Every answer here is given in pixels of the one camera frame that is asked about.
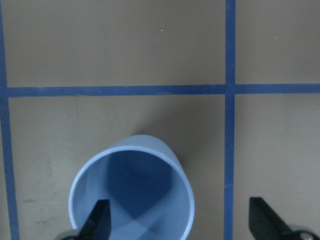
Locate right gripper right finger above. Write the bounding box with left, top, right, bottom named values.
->
left=249, top=197, right=301, bottom=240

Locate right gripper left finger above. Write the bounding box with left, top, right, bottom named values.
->
left=76, top=199, right=111, bottom=240

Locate blue cup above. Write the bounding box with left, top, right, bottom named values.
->
left=68, top=135, right=195, bottom=240

